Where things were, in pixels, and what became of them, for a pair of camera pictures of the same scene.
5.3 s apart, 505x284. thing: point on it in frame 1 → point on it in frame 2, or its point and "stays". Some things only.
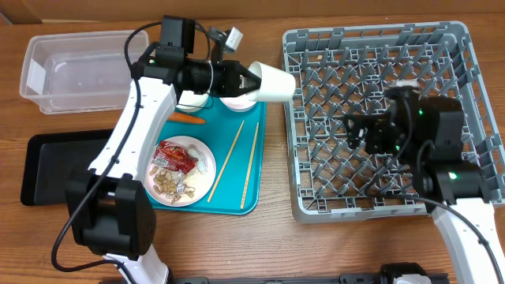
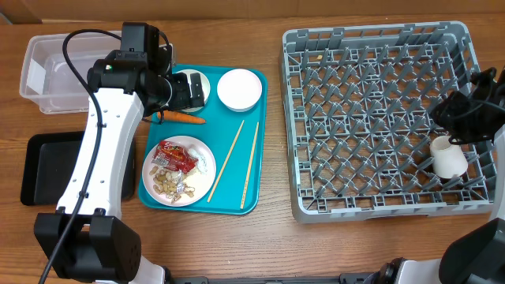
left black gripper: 230,71 → 182,100
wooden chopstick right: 245,193 stays
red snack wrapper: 173,156 stays
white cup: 276,85 → 449,159
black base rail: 343,278 stays
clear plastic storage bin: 80,72 stays
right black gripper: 376,130 → 445,119
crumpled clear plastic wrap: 201,164 stays
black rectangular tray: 50,155 stays
